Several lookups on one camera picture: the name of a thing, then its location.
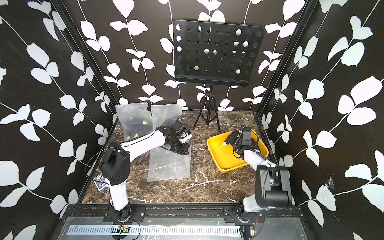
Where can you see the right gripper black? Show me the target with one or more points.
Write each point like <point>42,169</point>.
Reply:
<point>230,139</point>

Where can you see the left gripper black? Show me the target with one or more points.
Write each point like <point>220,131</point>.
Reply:
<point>184,151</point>

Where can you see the clear zip-top bag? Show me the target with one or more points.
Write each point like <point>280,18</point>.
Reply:
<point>136,120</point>
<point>165,115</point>

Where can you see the stack of clear zip-top bags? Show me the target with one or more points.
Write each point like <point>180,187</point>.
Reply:
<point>166,165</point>

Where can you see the clear zip-top bag top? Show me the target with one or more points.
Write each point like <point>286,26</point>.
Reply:
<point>136,120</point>

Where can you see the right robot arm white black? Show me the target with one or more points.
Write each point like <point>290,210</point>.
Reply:
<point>272,182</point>

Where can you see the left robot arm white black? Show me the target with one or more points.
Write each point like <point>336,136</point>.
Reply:
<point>116,162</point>

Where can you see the yellow plastic tray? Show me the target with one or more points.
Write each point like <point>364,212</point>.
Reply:
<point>227,160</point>

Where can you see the black perforated music stand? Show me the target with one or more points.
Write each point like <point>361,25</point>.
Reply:
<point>215,54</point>

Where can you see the small printed card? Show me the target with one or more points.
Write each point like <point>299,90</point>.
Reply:
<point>100,183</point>

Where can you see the white perforated strip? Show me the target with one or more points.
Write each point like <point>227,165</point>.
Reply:
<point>129,230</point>

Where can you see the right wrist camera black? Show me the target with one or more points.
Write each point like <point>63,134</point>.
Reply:
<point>246,134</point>

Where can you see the black front mounting rail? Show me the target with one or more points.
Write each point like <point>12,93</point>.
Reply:
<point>230,212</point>

